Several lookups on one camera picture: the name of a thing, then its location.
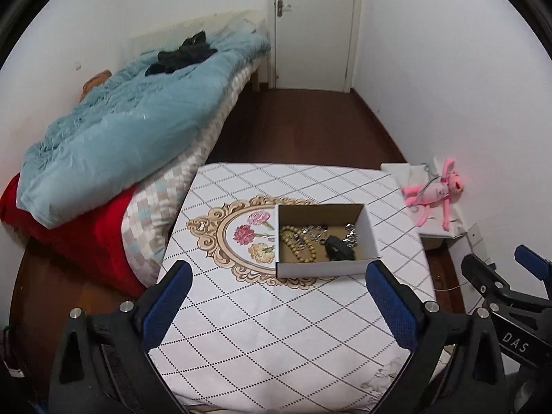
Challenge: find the white door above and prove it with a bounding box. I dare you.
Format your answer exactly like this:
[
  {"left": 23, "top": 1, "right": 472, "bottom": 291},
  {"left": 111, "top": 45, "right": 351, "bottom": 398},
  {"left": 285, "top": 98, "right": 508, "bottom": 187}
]
[{"left": 267, "top": 0, "right": 358, "bottom": 92}]

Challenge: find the black clothing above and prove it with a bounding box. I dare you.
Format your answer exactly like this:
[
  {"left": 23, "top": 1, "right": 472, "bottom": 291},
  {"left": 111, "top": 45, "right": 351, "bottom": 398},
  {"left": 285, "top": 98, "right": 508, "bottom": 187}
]
[{"left": 147, "top": 31, "right": 218, "bottom": 76}]

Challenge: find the white cardboard box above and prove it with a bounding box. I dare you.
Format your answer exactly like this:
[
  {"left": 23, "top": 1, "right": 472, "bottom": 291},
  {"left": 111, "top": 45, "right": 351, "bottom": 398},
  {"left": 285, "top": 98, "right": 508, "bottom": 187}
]
[{"left": 275, "top": 203, "right": 382, "bottom": 279}]

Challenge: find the pink plush toy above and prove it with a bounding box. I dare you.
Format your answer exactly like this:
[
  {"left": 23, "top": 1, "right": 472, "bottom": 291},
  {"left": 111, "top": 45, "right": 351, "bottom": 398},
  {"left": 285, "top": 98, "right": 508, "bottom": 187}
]
[{"left": 403, "top": 158, "right": 464, "bottom": 230}]

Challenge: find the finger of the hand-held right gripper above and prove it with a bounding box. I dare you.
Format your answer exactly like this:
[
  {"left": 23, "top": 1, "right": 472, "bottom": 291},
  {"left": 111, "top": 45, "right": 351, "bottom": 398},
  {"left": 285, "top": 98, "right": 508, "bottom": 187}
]
[
  {"left": 461, "top": 254, "right": 512, "bottom": 307},
  {"left": 514, "top": 245, "right": 552, "bottom": 300}
]

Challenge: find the wooden bead bracelet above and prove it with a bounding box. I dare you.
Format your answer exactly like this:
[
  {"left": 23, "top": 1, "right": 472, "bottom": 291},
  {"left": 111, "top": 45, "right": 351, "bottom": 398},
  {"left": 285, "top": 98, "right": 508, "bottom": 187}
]
[{"left": 279, "top": 224, "right": 322, "bottom": 263}]

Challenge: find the white diamond pattern tablecloth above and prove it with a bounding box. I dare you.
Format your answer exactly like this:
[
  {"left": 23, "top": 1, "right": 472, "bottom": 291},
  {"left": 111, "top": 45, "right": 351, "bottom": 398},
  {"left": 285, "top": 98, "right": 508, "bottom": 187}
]
[{"left": 149, "top": 162, "right": 438, "bottom": 410}]

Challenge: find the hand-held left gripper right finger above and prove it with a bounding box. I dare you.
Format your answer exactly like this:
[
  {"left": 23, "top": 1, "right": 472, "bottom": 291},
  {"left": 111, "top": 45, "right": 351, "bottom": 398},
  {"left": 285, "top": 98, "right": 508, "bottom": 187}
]
[{"left": 365, "top": 260, "right": 507, "bottom": 414}]

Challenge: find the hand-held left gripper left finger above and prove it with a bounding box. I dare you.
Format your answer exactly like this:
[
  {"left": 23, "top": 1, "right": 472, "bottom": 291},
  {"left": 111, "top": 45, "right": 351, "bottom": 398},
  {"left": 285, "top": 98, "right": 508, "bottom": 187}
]
[{"left": 49, "top": 260, "right": 193, "bottom": 414}]

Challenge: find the checkered bed sheet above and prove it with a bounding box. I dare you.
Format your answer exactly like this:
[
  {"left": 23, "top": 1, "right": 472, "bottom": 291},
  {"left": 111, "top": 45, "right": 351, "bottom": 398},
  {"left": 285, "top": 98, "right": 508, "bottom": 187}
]
[{"left": 121, "top": 56, "right": 264, "bottom": 287}]

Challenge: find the light blue duvet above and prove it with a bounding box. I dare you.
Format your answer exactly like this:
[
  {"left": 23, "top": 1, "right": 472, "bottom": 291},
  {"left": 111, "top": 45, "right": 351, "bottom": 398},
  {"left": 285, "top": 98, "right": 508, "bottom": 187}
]
[{"left": 17, "top": 30, "right": 272, "bottom": 230}]

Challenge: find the red blanket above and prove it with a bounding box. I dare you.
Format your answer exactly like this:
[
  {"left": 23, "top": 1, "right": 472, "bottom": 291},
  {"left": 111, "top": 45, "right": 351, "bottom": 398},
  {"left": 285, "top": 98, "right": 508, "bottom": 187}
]
[{"left": 0, "top": 172, "right": 147, "bottom": 298}]

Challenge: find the thin silver necklace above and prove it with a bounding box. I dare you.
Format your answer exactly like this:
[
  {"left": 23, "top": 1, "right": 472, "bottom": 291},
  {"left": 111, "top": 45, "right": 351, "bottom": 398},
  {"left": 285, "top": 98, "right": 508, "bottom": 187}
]
[{"left": 301, "top": 224, "right": 329, "bottom": 243}]

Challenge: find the brown pillow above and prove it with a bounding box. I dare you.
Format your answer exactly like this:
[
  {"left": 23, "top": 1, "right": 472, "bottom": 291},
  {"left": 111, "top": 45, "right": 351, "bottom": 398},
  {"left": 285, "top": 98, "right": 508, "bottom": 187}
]
[{"left": 82, "top": 70, "right": 113, "bottom": 98}]

